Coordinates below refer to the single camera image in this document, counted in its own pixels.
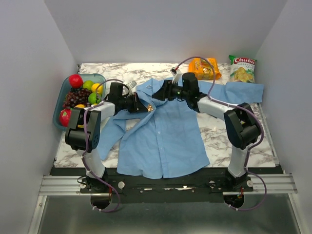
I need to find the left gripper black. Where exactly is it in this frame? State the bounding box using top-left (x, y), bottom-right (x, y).
top-left (118, 92), bottom-right (148, 114)

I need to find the pink toy dragon fruit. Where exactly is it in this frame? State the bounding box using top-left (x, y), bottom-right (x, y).
top-left (59, 109), bottom-right (72, 127)

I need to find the yellow toy lemon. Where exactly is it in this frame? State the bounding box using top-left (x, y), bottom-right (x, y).
top-left (75, 104), bottom-right (85, 109)

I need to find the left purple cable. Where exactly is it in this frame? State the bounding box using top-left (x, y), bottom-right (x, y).
top-left (81, 79), bottom-right (125, 213)

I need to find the dark toy grape bunch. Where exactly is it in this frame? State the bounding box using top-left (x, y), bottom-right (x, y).
top-left (62, 88), bottom-right (91, 109)

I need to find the orange mango gummy bag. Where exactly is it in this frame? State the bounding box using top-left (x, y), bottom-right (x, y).
top-left (188, 58), bottom-right (222, 80)

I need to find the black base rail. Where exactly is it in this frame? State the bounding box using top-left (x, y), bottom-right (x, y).
top-left (50, 167), bottom-right (254, 204)

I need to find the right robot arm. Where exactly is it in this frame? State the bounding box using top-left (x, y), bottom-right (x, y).
top-left (152, 73), bottom-right (264, 191)

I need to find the orange toy fruit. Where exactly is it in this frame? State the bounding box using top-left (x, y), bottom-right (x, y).
top-left (91, 83), bottom-right (104, 95)

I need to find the green toy lime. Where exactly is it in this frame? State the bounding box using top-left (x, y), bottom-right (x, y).
top-left (88, 92), bottom-right (101, 105)
top-left (82, 80), bottom-right (94, 90)

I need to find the red toy apple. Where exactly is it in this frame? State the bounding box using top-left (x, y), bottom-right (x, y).
top-left (68, 74), bottom-right (83, 88)

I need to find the light blue button shirt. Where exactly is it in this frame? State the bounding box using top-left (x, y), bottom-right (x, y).
top-left (97, 76), bottom-right (265, 180)

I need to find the teal plastic fruit basin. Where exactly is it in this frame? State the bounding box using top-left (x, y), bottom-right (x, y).
top-left (52, 74), bottom-right (106, 131)

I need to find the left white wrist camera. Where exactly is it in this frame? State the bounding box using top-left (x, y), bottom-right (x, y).
top-left (127, 80), bottom-right (137, 95)

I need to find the red orange leaf brooch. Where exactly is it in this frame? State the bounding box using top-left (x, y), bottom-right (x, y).
top-left (147, 105), bottom-right (154, 112)

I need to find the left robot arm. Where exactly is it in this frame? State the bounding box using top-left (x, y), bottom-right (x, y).
top-left (65, 79), bottom-right (148, 193)

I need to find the green cassava chips bag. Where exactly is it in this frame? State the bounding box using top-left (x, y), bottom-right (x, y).
top-left (229, 55), bottom-right (257, 83)

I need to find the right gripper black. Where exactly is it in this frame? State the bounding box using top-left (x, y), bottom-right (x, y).
top-left (151, 80), bottom-right (189, 102)

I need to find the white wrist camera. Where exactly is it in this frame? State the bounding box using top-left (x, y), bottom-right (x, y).
top-left (170, 67), bottom-right (182, 83)
top-left (127, 80), bottom-right (137, 95)

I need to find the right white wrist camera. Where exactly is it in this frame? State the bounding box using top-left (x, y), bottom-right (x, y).
top-left (170, 67), bottom-right (182, 83)

